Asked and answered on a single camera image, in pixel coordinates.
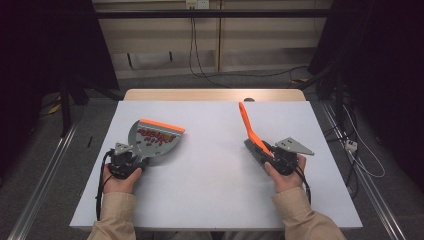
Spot black horizontal bar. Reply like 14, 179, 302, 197
94, 9, 334, 19

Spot person's right hand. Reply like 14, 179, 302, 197
264, 153, 307, 194

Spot dark curtain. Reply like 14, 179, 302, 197
307, 0, 424, 193
0, 0, 120, 174

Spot white wall socket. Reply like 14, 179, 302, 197
185, 0, 210, 10

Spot metal floor rail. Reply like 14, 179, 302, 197
6, 123, 79, 240
319, 101, 408, 240

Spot grey dustpan with orange edge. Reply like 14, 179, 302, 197
128, 118, 186, 162

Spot white power plug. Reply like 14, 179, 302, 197
344, 139, 359, 153

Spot right hand-held gripper black cable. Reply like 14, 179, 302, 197
294, 164, 313, 205

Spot black metal stand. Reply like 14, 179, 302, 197
298, 64, 346, 131
58, 78, 89, 138

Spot bundle of black cables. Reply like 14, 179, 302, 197
324, 126, 360, 198

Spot wooden table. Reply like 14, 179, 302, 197
123, 88, 307, 102

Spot white cable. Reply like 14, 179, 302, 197
343, 104, 386, 179

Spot black hanging cable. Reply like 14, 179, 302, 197
188, 16, 231, 89

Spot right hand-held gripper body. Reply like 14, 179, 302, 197
264, 137, 315, 177

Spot person's left hand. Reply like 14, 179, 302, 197
102, 163, 143, 194

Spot left hand-held gripper black cable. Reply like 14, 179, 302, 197
95, 149, 115, 221

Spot red and green beans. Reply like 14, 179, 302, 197
136, 128, 177, 148

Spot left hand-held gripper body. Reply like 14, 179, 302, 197
108, 143, 149, 180

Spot black cable on floor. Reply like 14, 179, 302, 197
196, 65, 309, 79

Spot orange brush with grey bristles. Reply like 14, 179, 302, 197
238, 101, 278, 168

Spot hand-held gripper black cable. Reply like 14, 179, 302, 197
95, 149, 115, 221
294, 164, 313, 205

